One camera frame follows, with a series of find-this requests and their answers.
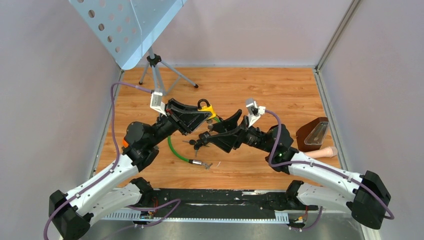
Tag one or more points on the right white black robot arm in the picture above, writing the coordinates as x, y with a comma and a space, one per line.
364, 196

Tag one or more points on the orange grey brick toy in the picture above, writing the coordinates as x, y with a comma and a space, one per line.
124, 143

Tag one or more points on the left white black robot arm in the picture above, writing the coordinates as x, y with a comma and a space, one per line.
74, 212

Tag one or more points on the yellow padlock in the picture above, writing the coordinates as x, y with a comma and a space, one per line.
206, 108

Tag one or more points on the light blue music stand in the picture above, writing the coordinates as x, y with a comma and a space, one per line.
128, 30

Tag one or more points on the green cable lock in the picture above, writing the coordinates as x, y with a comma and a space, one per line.
187, 160

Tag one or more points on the yellow padlock keys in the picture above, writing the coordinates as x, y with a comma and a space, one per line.
211, 122

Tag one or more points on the pink cylinder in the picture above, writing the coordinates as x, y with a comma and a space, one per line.
326, 152

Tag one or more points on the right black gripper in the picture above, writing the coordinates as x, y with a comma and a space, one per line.
228, 140

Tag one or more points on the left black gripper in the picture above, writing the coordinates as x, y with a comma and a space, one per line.
189, 118

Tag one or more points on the black padlock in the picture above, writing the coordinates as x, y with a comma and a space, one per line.
203, 137

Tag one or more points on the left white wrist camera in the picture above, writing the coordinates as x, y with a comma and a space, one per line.
156, 101

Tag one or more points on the small silver keys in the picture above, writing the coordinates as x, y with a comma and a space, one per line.
207, 166

